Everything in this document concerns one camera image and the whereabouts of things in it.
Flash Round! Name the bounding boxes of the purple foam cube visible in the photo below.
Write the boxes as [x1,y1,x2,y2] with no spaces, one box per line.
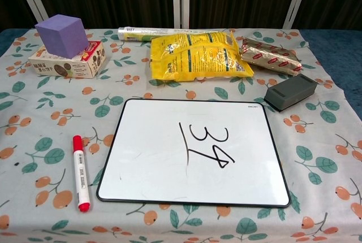
[35,14,89,57]

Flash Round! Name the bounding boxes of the grey board eraser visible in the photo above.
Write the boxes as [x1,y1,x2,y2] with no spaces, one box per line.
[264,73,316,113]

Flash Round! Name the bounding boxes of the yellow snack bag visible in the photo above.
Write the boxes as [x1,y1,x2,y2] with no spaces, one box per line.
[149,30,255,82]

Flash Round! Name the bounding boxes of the plastic wrap roll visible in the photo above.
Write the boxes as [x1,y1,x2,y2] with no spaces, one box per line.
[117,27,224,42]

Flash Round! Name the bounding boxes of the cookie carton box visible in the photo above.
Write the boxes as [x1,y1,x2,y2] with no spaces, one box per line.
[27,40,107,79]

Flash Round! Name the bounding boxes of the white dry-erase board black frame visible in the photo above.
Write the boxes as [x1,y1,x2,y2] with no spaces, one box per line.
[96,98,292,209]

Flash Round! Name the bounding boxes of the floral fruit print tablecloth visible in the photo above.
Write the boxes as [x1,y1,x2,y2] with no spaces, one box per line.
[0,27,362,243]

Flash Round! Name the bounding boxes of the red cap whiteboard marker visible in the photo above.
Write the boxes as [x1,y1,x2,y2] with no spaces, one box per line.
[72,134,92,213]

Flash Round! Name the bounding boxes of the gold brown snack package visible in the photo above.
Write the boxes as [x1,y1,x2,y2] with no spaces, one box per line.
[240,37,303,76]

